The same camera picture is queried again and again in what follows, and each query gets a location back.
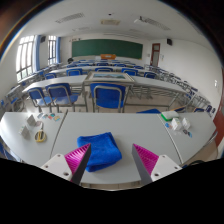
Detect blue metal-framed chair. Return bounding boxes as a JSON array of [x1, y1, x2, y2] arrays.
[[27, 87, 53, 113], [136, 108, 162, 115], [89, 82, 127, 114], [44, 82, 81, 113]]

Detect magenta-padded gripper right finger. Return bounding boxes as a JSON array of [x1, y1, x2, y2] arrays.
[[131, 143, 183, 186]]

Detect green and white pack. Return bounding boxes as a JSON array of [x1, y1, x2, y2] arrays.
[[160, 110, 180, 121]]

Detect large window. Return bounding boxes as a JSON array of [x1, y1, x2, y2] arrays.
[[15, 35, 36, 83]]

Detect group of blue chairs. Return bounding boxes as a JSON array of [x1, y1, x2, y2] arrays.
[[0, 59, 216, 116]]

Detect rows of grey desks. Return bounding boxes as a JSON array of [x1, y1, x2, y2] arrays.
[[0, 61, 213, 114]]

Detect white carton box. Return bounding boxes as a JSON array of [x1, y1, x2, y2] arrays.
[[181, 117, 191, 131], [170, 117, 183, 132]]

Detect orange box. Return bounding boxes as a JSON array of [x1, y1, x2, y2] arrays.
[[100, 53, 117, 61]]

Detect colourful small cards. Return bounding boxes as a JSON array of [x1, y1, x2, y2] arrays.
[[37, 112, 62, 122]]

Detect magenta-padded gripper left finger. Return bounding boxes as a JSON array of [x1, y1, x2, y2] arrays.
[[40, 143, 92, 186]]

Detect ceiling air vent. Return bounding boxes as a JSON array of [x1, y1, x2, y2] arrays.
[[100, 18, 121, 26]]

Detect small window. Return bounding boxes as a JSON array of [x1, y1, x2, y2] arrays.
[[47, 35, 58, 66]]

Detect yellow tape roll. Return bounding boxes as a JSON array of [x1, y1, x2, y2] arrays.
[[34, 129, 48, 144]]

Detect blue towel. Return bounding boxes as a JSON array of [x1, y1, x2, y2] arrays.
[[76, 131, 123, 173]]

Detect reddish wooden door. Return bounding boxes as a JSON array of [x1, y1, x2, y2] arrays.
[[213, 103, 224, 149]]

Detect green chalkboard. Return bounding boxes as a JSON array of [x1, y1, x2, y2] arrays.
[[71, 38, 144, 60]]

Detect brown door with window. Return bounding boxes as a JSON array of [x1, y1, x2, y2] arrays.
[[150, 42, 162, 68]]

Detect group of ceiling lights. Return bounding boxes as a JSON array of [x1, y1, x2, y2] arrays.
[[54, 12, 174, 33]]

